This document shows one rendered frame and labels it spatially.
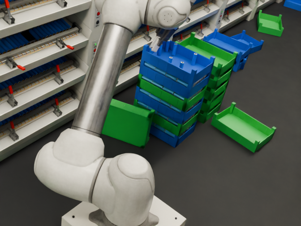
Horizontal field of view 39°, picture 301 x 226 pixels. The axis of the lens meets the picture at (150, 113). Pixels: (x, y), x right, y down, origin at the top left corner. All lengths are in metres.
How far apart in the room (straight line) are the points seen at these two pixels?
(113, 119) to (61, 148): 0.81
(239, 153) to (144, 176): 1.11
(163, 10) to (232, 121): 1.26
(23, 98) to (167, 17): 0.81
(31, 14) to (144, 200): 0.86
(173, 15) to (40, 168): 0.65
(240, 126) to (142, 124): 0.67
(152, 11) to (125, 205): 0.63
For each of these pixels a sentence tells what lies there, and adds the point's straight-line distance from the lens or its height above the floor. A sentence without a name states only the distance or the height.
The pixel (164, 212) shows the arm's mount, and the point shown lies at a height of 0.27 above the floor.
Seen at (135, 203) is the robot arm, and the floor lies 0.45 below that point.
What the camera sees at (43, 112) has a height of 0.13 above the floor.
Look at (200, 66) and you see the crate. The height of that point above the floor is 0.40.
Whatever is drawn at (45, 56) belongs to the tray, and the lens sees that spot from 1.87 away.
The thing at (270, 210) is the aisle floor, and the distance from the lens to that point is 2.10.
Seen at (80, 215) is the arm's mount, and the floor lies 0.27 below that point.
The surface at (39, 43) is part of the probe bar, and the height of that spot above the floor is 0.53.
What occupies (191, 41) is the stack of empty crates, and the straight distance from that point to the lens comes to 2.50.
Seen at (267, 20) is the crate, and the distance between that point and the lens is 4.03.
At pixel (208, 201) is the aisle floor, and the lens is 2.02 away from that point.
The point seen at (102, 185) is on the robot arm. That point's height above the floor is 0.48.
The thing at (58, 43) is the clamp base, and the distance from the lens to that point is 1.93.
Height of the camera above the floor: 1.45
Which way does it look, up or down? 37 degrees down
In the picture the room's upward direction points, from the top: 12 degrees clockwise
